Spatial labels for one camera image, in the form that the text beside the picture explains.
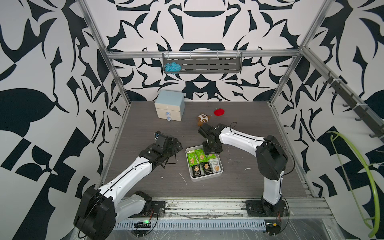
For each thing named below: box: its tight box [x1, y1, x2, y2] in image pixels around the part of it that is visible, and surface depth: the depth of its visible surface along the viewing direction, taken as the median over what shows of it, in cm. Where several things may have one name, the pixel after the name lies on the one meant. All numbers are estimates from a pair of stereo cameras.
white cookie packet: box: [209, 158, 222, 173], surface depth 87 cm
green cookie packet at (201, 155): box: [194, 149, 209, 163], surface depth 91 cm
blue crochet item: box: [164, 62, 182, 75], surface depth 93 cm
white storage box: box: [185, 145, 224, 182], surface depth 83 cm
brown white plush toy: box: [197, 113, 211, 127], surface depth 109 cm
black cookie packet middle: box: [200, 162, 213, 175], surface depth 87 cm
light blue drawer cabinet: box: [154, 89, 185, 122], surface depth 104 cm
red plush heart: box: [214, 108, 225, 116], surface depth 114 cm
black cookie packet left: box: [191, 164, 202, 178], surface depth 85 cm
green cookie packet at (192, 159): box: [186, 152, 199, 167], surface depth 90 cm
